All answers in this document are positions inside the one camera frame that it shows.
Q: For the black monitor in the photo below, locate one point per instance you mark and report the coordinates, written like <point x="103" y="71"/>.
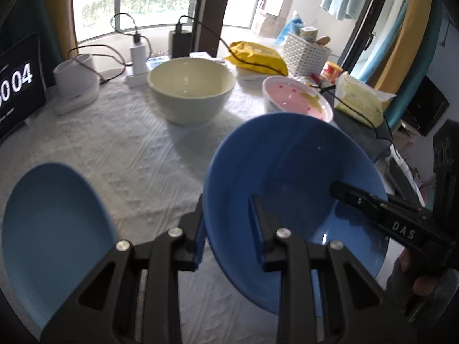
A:
<point x="426" y="107"/>

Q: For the white tablecloth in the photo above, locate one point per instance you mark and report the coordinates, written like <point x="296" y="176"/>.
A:
<point x="143" y="150"/>

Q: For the white desk lamp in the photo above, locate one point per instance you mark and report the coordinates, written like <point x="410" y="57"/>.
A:
<point x="75" y="86"/>

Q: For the red can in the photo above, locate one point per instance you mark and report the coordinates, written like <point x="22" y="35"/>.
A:
<point x="331" y="71"/>

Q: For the pink strawberry print bowl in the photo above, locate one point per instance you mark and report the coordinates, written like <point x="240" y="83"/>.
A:
<point x="294" y="95"/>

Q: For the yellow-green tissue pack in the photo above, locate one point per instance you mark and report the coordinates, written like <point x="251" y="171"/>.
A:
<point x="358" y="98"/>

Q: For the dark grey cloth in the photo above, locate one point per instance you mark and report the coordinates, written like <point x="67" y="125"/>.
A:
<point x="362" y="136"/>

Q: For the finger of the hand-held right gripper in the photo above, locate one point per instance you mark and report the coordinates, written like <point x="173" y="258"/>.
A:
<point x="394" y="222"/>

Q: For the cardboard box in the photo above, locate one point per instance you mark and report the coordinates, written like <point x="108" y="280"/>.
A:
<point x="267" y="21"/>

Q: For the white charger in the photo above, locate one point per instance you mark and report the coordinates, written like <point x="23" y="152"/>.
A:
<point x="138" y="59"/>

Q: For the teal curtain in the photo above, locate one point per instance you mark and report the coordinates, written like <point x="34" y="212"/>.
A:
<point x="434" y="36"/>

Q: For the yellow curtain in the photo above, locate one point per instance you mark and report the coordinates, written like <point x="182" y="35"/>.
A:
<point x="412" y="43"/>
<point x="59" y="14"/>

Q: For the white power strip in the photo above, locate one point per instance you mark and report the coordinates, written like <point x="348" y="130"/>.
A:
<point x="136" y="80"/>

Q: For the small printed carton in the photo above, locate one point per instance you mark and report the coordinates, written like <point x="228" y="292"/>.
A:
<point x="308" y="33"/>

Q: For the yellow snack bag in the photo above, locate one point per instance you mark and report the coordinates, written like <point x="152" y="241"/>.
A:
<point x="258" y="55"/>

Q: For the blue plate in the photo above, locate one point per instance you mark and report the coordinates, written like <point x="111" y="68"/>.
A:
<point x="53" y="240"/>

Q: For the cream bowl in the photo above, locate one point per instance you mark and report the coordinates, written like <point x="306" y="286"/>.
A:
<point x="190" y="82"/>

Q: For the black balcony railing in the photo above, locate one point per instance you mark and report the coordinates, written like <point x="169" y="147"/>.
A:
<point x="118" y="3"/>

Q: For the black charger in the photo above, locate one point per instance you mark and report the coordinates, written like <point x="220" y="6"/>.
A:
<point x="180" y="44"/>

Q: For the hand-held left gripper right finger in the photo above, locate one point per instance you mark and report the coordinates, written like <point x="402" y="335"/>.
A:
<point x="256" y="222"/>

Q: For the person's right hand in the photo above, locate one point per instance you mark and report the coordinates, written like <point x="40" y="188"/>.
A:
<point x="425" y="286"/>

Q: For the dark sliding door frame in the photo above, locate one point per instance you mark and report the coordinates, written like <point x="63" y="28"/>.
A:
<point x="211" y="7"/>

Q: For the blue bowl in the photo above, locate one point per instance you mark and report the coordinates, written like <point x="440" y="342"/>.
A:
<point x="287" y="157"/>

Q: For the blue plastic bag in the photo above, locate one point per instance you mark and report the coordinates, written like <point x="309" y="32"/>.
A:
<point x="290" y="28"/>

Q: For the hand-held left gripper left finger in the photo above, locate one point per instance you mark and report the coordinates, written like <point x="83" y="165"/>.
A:
<point x="199" y="247"/>

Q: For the black tablet clock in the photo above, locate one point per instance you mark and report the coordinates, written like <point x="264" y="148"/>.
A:
<point x="21" y="86"/>

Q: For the white woven basket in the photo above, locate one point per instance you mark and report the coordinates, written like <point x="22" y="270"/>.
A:
<point x="304" y="55"/>

